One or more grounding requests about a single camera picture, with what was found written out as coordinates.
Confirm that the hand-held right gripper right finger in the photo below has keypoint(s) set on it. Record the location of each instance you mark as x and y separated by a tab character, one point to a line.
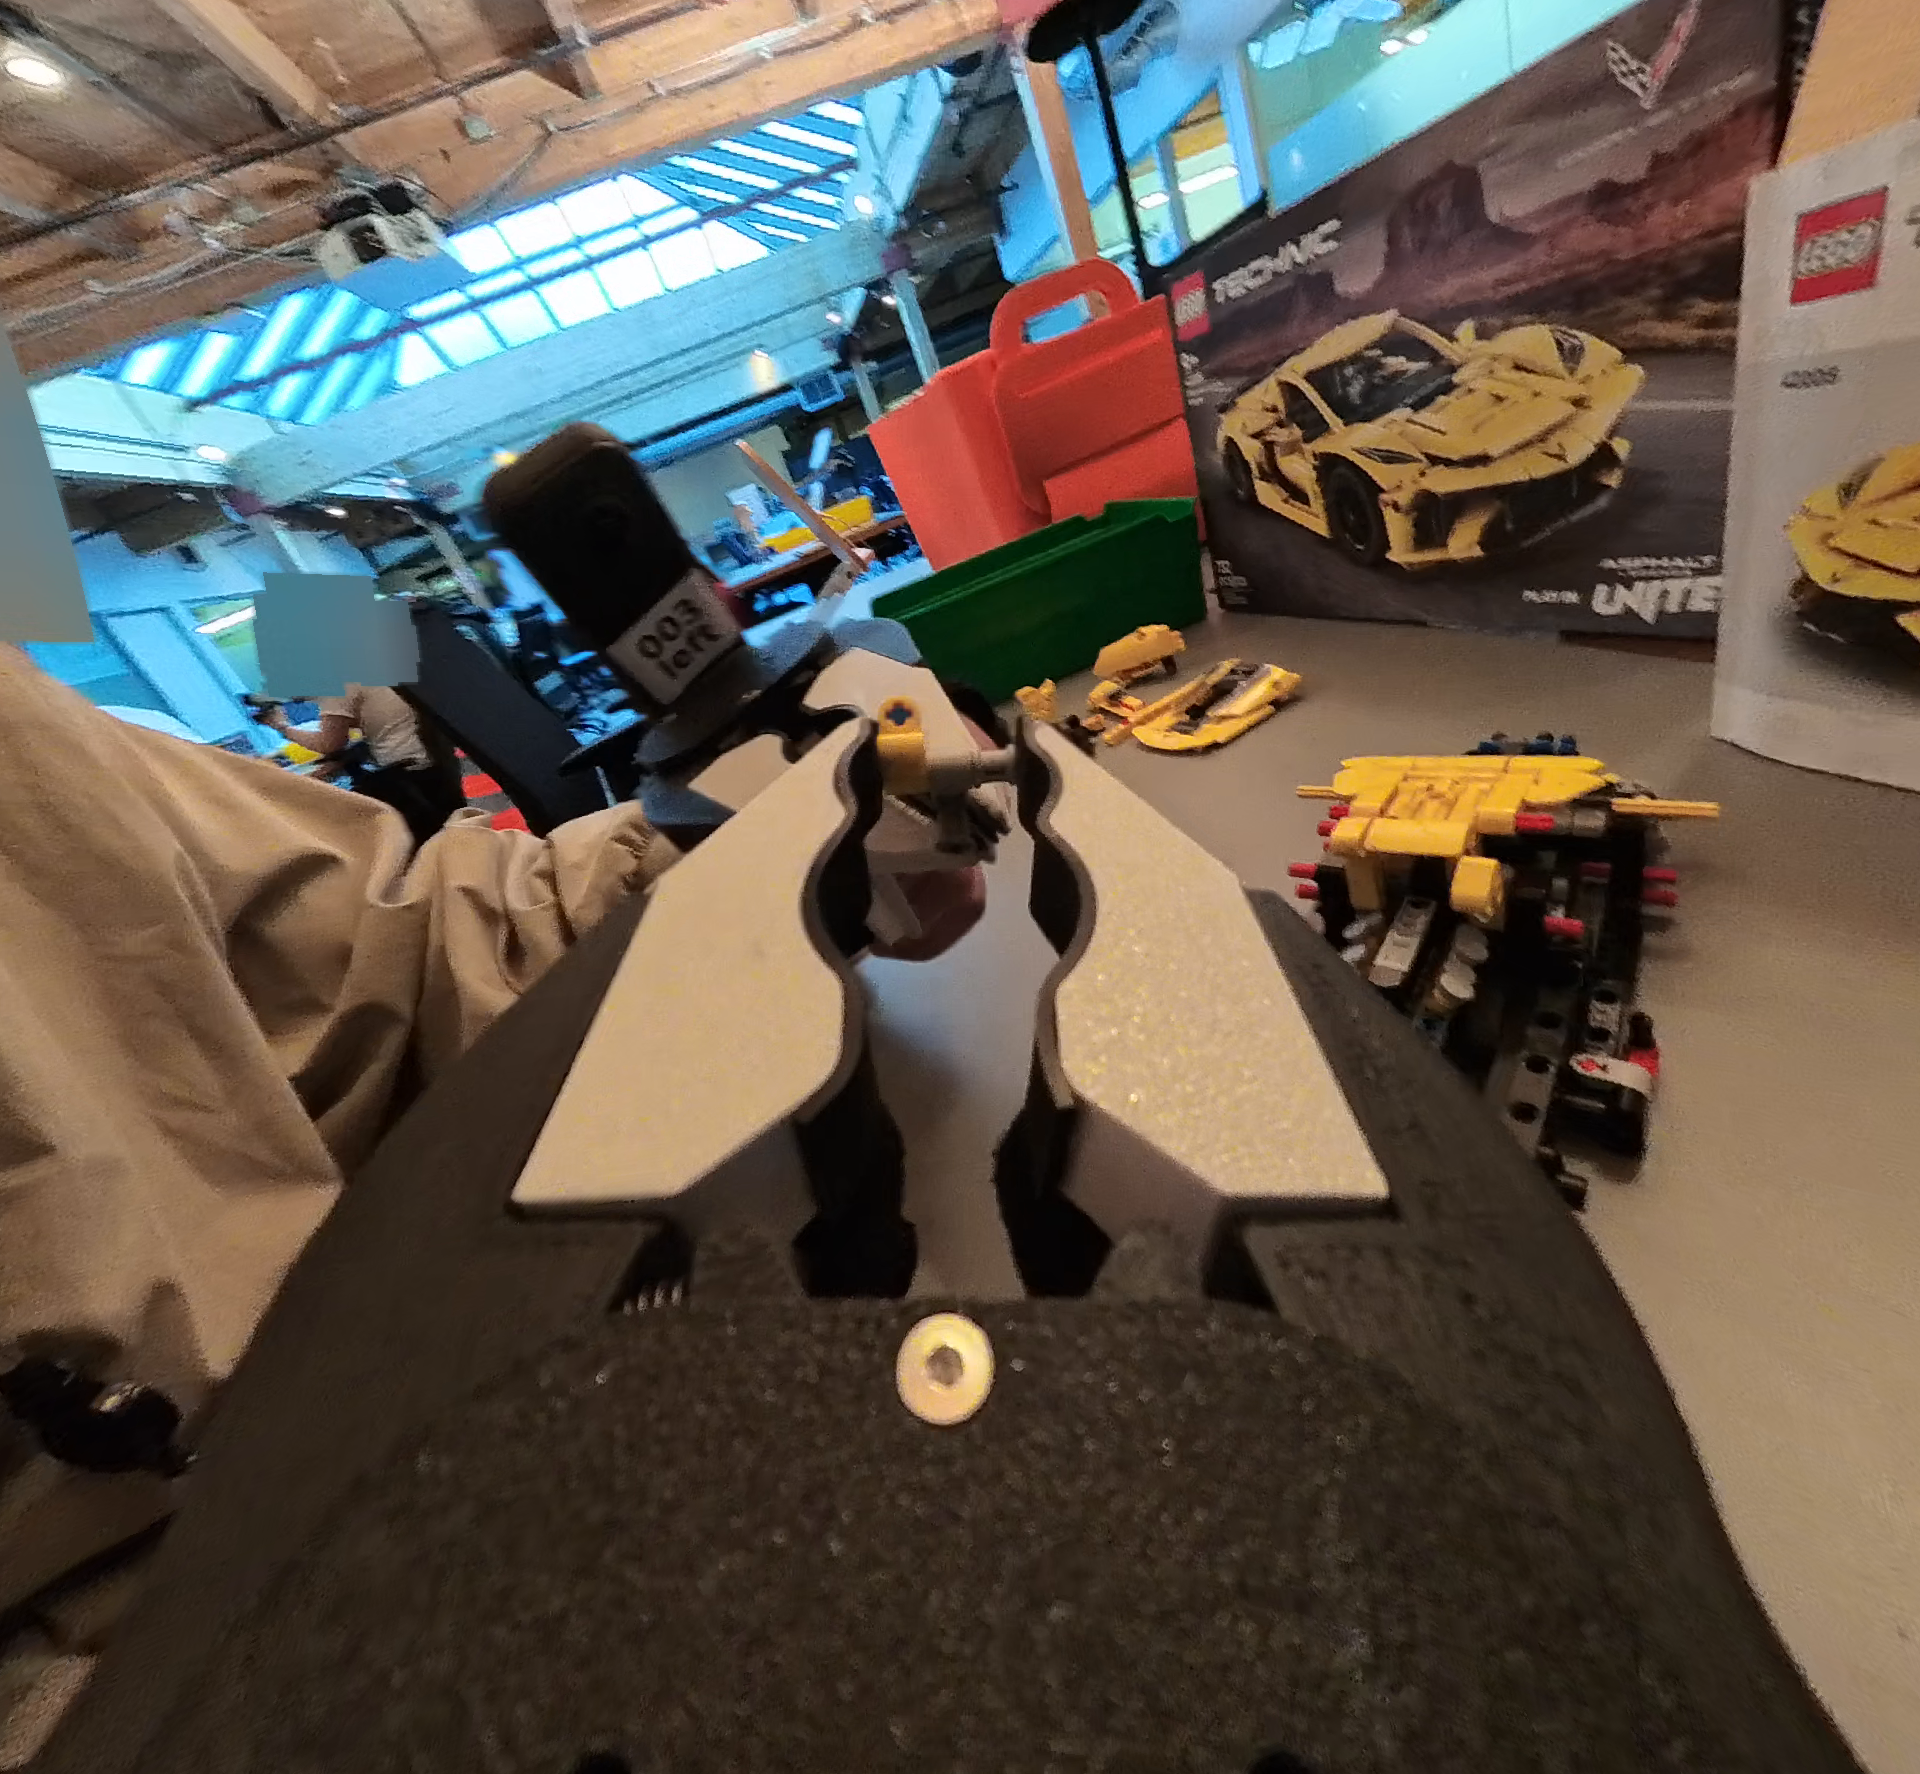
1200	1054

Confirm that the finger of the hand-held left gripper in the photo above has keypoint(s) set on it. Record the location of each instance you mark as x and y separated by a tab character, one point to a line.
864	683
908	852

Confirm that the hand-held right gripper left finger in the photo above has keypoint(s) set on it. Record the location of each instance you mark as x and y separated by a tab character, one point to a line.
706	1038

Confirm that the small yellow grey brick assembly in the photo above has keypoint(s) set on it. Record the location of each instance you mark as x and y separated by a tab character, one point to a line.
901	745

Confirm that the partly built toy car chassis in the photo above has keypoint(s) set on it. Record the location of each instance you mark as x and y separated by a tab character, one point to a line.
1499	903

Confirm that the person's left forearm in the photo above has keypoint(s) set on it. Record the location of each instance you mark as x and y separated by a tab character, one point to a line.
300	935

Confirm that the person's left hand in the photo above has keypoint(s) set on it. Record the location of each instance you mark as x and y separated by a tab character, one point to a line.
936	921

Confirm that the small yellow black brick piece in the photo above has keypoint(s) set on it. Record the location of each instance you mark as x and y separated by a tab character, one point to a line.
1035	697

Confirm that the slanted wooden stick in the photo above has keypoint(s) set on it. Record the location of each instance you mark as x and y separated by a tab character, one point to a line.
801	506

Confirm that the green plastic bin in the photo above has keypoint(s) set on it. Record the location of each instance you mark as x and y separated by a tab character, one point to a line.
1049	603

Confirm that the black office chair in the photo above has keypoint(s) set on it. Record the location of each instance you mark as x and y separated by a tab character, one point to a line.
481	710

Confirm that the small yellow curved brick assembly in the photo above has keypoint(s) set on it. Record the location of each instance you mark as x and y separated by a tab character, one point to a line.
1139	647

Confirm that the red plastic tote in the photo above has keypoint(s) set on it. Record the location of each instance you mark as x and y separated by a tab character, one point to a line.
1049	424

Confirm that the yellow car panel assembly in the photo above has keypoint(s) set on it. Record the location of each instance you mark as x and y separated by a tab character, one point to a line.
1215	701

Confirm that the ceiling projector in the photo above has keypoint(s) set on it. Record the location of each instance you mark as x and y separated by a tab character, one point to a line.
375	237

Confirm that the black floor lamp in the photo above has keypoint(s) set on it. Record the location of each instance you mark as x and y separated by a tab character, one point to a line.
1089	5

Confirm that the black clothing toggle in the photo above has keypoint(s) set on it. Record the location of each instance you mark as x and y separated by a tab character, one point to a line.
91	1415

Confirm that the toy car set box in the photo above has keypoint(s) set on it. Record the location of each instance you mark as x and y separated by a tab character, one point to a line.
1499	229

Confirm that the toy car instruction booklet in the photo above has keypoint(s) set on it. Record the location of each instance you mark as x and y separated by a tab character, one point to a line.
1831	378

